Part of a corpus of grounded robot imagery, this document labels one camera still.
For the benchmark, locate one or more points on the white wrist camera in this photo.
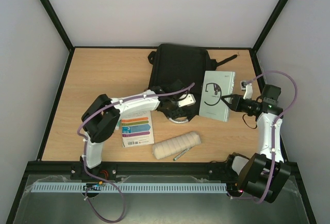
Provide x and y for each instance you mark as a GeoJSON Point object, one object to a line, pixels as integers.
{"type": "Point", "coordinates": [186, 100]}
{"type": "Point", "coordinates": [247, 88]}

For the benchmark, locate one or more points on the black student backpack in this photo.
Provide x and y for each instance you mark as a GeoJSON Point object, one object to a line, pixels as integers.
{"type": "Point", "coordinates": [177, 66]}

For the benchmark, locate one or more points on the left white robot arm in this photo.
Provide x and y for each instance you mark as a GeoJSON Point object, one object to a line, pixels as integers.
{"type": "Point", "coordinates": [100, 120]}

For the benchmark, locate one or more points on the beige rolled pencil case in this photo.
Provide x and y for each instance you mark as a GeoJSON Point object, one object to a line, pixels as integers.
{"type": "Point", "coordinates": [175, 145]}

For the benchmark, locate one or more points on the silver green marker pen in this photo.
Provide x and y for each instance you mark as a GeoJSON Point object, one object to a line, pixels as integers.
{"type": "Point", "coordinates": [181, 154]}

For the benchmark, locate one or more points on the grey notebook with black logo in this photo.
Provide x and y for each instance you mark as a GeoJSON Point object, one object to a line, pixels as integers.
{"type": "Point", "coordinates": [216, 84]}

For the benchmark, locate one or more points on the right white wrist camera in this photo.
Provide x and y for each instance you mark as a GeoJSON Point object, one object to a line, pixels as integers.
{"type": "Point", "coordinates": [247, 88]}

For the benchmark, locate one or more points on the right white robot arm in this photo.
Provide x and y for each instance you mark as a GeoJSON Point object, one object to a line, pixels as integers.
{"type": "Point", "coordinates": [265, 173]}

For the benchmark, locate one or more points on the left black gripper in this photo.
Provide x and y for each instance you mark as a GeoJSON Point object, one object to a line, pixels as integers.
{"type": "Point", "coordinates": [174, 114]}

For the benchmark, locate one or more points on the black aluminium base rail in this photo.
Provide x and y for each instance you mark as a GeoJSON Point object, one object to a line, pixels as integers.
{"type": "Point", "coordinates": [113, 170]}

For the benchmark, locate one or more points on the light blue slotted cable duct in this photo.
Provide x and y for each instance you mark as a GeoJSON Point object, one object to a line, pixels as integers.
{"type": "Point", "coordinates": [143, 188]}

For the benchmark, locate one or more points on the colourful paperback book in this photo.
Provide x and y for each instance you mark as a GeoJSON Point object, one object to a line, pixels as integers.
{"type": "Point", "coordinates": [137, 130]}

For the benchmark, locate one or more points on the black enclosure frame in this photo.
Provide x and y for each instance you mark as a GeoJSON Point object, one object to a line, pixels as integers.
{"type": "Point", "coordinates": [256, 65]}

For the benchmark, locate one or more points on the white green glue stick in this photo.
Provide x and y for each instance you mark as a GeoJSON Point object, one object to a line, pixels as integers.
{"type": "Point", "coordinates": [117, 127]}

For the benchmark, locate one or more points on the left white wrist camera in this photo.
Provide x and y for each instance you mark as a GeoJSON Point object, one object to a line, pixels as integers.
{"type": "Point", "coordinates": [186, 100]}

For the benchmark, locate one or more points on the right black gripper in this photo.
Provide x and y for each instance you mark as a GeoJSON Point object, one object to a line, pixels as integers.
{"type": "Point", "coordinates": [234, 102]}

